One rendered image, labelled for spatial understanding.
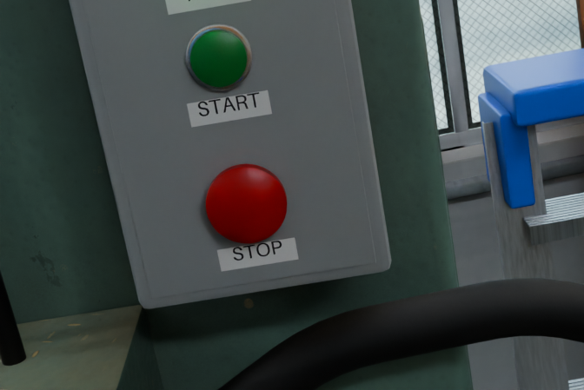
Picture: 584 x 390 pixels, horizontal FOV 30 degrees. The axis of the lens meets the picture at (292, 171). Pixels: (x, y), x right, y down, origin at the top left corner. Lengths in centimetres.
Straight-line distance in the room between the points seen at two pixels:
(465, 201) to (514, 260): 69
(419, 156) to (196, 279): 11
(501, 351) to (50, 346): 177
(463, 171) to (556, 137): 19
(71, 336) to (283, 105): 15
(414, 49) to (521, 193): 88
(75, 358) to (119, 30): 14
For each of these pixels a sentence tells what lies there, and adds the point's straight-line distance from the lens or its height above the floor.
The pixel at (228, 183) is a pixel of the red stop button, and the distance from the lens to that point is 40.
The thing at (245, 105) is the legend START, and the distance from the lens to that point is 40.
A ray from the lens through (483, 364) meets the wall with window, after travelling 220.
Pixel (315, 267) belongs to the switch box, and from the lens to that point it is 42.
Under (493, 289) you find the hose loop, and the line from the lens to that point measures 46.
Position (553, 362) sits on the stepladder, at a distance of 143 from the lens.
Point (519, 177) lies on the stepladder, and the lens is 133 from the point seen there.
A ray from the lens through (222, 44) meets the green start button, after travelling 39.
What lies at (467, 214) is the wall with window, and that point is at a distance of 207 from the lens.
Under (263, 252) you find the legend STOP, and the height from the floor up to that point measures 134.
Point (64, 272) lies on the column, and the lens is 50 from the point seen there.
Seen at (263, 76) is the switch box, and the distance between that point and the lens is 40.
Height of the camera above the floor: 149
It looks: 17 degrees down
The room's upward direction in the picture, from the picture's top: 10 degrees counter-clockwise
